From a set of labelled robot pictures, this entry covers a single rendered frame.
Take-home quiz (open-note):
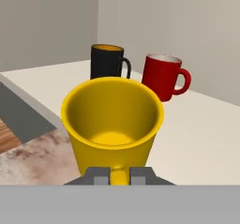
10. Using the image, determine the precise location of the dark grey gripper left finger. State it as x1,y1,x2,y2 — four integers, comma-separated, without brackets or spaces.
63,167,112,187

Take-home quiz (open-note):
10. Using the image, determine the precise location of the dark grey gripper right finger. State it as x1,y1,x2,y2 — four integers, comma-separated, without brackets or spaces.
127,166,176,187

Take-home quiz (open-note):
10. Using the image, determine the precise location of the yellow mug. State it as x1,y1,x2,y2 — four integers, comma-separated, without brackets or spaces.
60,76,165,187

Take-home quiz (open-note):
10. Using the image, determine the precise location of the red mug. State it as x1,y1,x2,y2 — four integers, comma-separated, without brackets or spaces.
141,52,192,103

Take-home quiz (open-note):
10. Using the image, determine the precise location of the black mug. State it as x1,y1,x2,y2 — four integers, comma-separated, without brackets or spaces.
89,43,132,81

